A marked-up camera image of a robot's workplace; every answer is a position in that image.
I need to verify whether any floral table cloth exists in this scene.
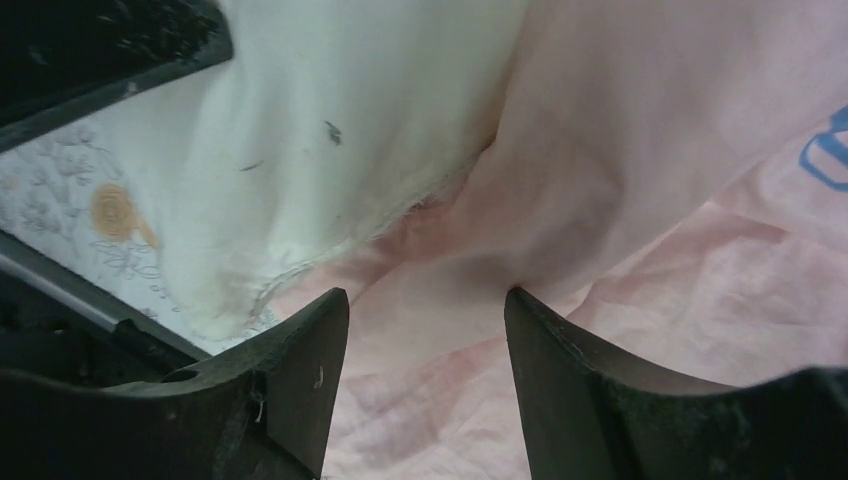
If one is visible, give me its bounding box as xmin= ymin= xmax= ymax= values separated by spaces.
xmin=1 ymin=115 xmax=224 ymax=354

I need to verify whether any white pillow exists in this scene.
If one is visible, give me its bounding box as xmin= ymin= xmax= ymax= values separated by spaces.
xmin=99 ymin=0 xmax=531 ymax=342

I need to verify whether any pink purple pillowcase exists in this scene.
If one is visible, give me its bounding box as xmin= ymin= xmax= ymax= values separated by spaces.
xmin=278 ymin=1 xmax=847 ymax=479

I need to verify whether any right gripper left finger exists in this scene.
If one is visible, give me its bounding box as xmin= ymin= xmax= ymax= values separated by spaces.
xmin=1 ymin=288 xmax=349 ymax=479

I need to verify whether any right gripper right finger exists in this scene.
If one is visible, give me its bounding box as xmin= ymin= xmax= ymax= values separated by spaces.
xmin=504 ymin=288 xmax=847 ymax=479

